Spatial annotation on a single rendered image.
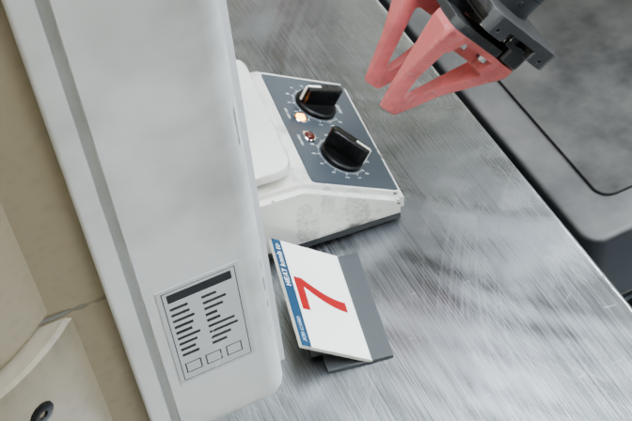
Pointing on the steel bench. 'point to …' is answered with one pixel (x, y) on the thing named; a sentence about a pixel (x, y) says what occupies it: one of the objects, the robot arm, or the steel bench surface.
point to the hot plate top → (261, 132)
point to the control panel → (370, 174)
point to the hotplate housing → (317, 195)
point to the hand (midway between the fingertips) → (387, 87)
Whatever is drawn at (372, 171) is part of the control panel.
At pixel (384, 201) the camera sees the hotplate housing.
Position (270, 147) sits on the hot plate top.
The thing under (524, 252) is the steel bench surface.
